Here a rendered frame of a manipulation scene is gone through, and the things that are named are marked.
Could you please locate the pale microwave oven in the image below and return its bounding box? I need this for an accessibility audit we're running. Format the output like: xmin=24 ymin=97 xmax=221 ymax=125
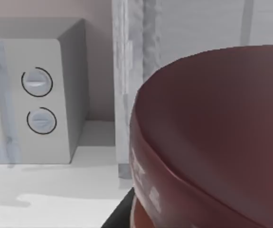
xmin=0 ymin=19 xmax=89 ymax=165

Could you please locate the dark red jar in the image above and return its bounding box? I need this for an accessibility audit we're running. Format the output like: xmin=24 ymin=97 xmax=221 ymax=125
xmin=128 ymin=44 xmax=273 ymax=228

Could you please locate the pale microwave knob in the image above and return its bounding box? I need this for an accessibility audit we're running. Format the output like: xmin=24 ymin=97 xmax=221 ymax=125
xmin=29 ymin=110 xmax=54 ymax=131
xmin=22 ymin=70 xmax=50 ymax=95

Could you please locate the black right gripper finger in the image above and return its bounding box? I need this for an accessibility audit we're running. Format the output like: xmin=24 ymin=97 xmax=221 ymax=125
xmin=100 ymin=187 xmax=135 ymax=228

